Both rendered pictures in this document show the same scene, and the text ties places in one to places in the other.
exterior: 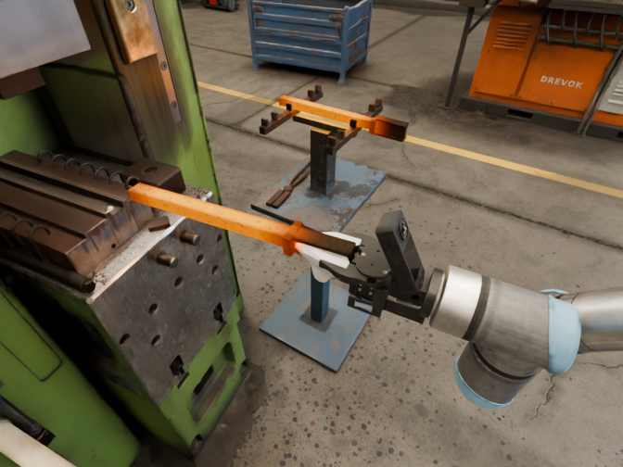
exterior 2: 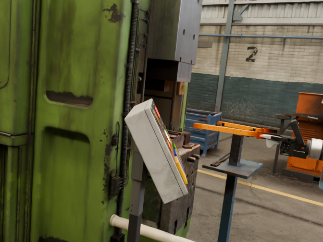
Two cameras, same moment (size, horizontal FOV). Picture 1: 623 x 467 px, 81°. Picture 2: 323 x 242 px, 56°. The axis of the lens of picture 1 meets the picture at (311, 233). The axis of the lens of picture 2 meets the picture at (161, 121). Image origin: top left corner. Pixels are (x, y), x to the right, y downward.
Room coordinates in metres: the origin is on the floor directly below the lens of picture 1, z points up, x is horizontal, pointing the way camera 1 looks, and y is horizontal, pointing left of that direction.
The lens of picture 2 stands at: (-1.02, 0.51, 1.29)
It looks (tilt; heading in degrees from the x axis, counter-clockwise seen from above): 9 degrees down; 359
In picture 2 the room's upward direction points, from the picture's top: 6 degrees clockwise
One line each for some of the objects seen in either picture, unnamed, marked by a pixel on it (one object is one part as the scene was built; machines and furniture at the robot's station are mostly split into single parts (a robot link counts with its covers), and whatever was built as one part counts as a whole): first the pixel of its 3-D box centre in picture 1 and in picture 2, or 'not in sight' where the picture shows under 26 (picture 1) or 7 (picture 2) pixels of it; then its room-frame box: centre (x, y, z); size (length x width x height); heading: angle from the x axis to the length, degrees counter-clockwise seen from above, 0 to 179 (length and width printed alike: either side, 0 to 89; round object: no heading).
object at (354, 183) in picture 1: (322, 189); (233, 165); (1.01, -0.04, 0.74); 0.40 x 0.30 x 0.02; 149
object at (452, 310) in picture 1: (451, 297); (314, 148); (0.32, -0.19, 1.04); 0.10 x 0.05 x 0.09; 155
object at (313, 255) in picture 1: (320, 266); (269, 141); (0.37, -0.01, 1.04); 0.09 x 0.03 x 0.06; 68
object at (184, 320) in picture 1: (104, 268); (140, 177); (0.69, 0.58, 0.69); 0.56 x 0.38 x 0.45; 66
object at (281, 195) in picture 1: (315, 160); (226, 156); (1.17, -0.01, 0.75); 0.60 x 0.04 x 0.01; 153
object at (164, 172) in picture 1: (154, 182); (178, 137); (0.74, 0.38, 0.95); 0.12 x 0.08 x 0.06; 66
